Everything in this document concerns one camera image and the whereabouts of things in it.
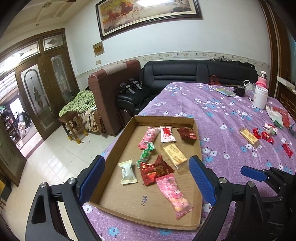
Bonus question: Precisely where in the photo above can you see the dark wooden cabinet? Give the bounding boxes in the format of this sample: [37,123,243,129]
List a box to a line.
[0,125,27,187]

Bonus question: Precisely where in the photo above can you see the pink bottle with knitted sleeve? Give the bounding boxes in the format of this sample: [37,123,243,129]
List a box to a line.
[257,71,269,90]

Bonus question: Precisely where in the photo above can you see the yellow wall plaque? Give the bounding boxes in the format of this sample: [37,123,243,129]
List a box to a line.
[93,42,104,56]

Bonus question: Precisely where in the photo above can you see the cluttered storage shelf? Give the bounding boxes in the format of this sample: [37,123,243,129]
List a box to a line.
[0,105,14,149]

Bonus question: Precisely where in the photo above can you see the brown armchair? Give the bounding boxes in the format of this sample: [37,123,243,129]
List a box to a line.
[87,59,141,136]

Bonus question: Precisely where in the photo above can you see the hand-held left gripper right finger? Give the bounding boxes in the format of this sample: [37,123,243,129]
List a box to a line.
[188,156,270,241]

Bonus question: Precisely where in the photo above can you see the dark red foil packet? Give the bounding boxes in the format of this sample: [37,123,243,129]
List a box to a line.
[177,127,197,141]

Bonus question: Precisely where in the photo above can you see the wooden door frame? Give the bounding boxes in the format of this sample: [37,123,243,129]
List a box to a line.
[259,0,292,98]

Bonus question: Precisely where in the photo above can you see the small pink snack packet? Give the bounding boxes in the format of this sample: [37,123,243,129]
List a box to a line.
[138,127,160,150]

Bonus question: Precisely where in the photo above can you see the brown triangular snack packet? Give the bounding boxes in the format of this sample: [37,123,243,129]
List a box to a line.
[154,155,175,174]

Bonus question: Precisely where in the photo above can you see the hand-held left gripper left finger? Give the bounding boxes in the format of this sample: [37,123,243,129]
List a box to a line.
[25,155,105,241]

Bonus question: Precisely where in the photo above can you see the wooden glass double door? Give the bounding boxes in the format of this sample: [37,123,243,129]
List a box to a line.
[14,28,80,142]

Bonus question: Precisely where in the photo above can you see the red doll-print snack packet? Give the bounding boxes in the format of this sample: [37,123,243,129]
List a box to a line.
[281,143,294,158]

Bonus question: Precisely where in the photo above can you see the brown white patterned blanket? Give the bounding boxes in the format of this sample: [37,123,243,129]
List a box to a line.
[77,109,104,133]

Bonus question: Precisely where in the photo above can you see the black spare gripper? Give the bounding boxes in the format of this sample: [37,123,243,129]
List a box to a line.
[120,82,136,94]
[128,78,142,90]

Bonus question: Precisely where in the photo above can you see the large pink snack packet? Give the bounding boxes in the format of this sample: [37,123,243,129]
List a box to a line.
[155,174,193,219]

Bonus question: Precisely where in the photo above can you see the white-green plastic bag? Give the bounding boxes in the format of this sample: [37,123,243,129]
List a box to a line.
[265,105,284,129]

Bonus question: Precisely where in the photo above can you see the white plastic jar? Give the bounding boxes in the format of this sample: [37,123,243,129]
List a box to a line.
[253,86,269,109]

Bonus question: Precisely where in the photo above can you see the framed wall painting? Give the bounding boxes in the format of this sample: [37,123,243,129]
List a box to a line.
[95,0,203,41]

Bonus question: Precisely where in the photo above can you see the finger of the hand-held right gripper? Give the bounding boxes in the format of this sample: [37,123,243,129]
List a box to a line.
[240,166,296,189]

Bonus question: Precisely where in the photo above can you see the green patterned blanket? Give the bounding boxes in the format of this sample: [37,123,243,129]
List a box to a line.
[59,90,96,117]

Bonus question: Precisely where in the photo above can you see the red foil snack packet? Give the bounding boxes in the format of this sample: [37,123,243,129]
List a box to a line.
[140,161,162,186]

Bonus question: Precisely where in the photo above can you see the purple floral tablecloth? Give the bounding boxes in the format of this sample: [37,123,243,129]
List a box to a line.
[82,81,296,241]

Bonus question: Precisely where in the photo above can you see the black bag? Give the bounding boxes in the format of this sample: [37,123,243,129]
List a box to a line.
[209,56,256,69]

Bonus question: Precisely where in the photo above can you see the wooden stool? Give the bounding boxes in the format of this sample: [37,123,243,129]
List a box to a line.
[58,111,88,144]

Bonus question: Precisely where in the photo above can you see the wooden brick-pattern cabinet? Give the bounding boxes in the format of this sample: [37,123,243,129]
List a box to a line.
[276,77,296,109]

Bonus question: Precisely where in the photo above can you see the small black box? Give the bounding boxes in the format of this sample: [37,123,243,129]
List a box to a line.
[233,85,247,97]

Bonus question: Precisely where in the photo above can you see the cardboard tray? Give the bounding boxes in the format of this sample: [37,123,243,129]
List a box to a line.
[89,115,203,231]

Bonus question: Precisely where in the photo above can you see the gold long snack packet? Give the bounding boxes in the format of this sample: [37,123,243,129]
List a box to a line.
[239,128,260,149]
[161,143,187,173]

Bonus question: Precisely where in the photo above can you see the black leather sofa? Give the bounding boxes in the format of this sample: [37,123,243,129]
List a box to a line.
[116,60,259,116]

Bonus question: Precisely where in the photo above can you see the white snack packet red edges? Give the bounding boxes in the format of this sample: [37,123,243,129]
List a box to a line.
[159,126,176,143]

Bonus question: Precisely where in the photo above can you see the orange red plastic bag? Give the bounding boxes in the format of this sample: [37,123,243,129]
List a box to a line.
[273,107,290,128]

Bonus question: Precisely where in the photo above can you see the flat phone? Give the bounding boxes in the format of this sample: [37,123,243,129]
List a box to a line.
[216,88,235,96]

